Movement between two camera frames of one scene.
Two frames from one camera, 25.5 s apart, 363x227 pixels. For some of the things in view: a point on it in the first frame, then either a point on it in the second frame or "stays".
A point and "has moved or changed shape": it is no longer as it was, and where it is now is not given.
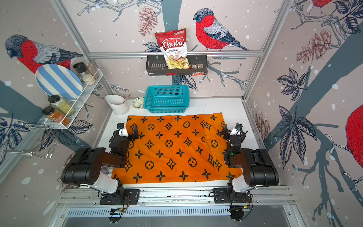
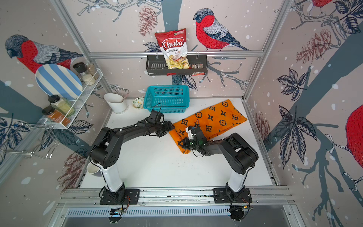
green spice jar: x=61 y=103 stays
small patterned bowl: x=138 y=103 stays
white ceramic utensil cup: x=118 y=103 stays
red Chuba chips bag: x=173 y=46 stays
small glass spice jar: x=92 y=70 stays
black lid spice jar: x=86 y=77 stays
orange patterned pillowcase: x=177 y=148 has moved or changed shape
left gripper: x=135 y=134 -> x=167 y=128
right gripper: x=227 y=133 -> x=185 y=140
